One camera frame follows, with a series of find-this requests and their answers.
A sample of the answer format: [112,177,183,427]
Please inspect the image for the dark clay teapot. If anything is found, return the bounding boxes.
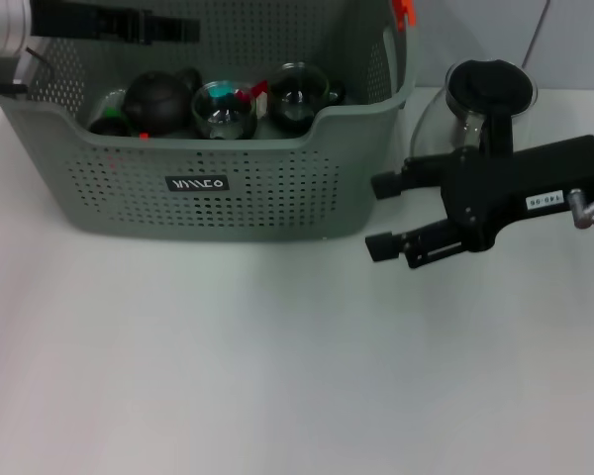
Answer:
[123,66,203,138]

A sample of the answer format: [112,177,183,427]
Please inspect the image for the dark red curved toy brick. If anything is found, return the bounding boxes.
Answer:
[235,78,270,106]

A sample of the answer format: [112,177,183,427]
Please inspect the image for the thin dark wall cable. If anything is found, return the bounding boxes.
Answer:
[522,0,550,65]

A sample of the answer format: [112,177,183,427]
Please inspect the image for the glass teapot black lid handle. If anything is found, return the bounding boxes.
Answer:
[409,57,540,164]

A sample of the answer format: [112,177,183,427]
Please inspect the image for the dark left gripper cable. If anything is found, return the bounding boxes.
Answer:
[0,47,56,97]

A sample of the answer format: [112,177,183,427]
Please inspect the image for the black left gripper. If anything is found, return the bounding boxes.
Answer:
[29,0,202,47]

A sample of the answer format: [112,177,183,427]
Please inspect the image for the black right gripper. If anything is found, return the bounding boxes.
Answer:
[364,134,594,271]

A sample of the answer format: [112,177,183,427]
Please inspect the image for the glass teacup black sleeve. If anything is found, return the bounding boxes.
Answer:
[190,79,257,142]
[265,61,347,135]

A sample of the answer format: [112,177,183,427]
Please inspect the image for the grey perforated plastic storage basket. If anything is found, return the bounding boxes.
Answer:
[0,0,420,243]

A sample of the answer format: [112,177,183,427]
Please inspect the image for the dark clay small teacup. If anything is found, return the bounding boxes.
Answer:
[87,116,130,138]

